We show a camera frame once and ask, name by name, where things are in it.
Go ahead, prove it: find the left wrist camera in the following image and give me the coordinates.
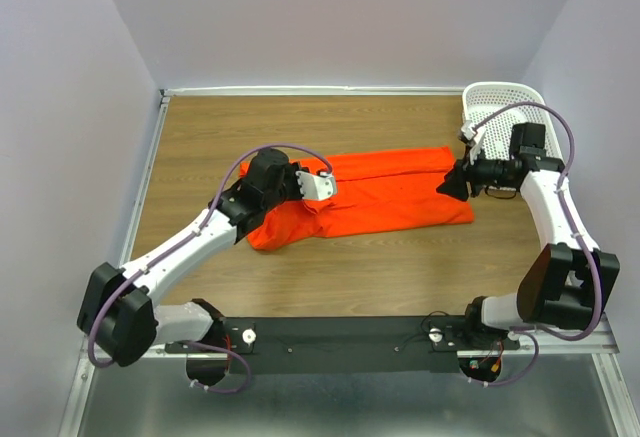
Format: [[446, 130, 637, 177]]
[[295, 170, 338, 202]]

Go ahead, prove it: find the orange t-shirt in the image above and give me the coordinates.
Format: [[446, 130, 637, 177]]
[[247, 146, 474, 251]]

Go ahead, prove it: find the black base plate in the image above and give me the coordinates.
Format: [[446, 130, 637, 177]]
[[164, 314, 524, 376]]

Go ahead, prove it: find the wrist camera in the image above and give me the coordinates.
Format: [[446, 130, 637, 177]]
[[459, 121, 485, 165], [295, 170, 338, 202]]

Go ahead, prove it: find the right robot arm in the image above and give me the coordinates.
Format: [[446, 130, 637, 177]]
[[437, 122, 620, 349]]

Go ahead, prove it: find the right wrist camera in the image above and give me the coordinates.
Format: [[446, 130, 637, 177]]
[[459, 121, 485, 165]]

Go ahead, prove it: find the aluminium left rail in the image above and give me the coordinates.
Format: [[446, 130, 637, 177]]
[[116, 92, 171, 264]]

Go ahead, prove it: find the white perforated basket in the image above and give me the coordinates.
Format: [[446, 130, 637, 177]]
[[462, 82, 563, 160]]

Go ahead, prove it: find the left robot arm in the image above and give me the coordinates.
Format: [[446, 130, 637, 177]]
[[77, 145, 333, 368]]

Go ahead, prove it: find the aluminium front rail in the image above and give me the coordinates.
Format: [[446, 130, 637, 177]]
[[79, 312, 621, 363]]

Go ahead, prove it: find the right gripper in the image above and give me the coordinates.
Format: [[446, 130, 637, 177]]
[[435, 145, 514, 203]]

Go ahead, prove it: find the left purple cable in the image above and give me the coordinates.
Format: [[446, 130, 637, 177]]
[[87, 143, 335, 394]]

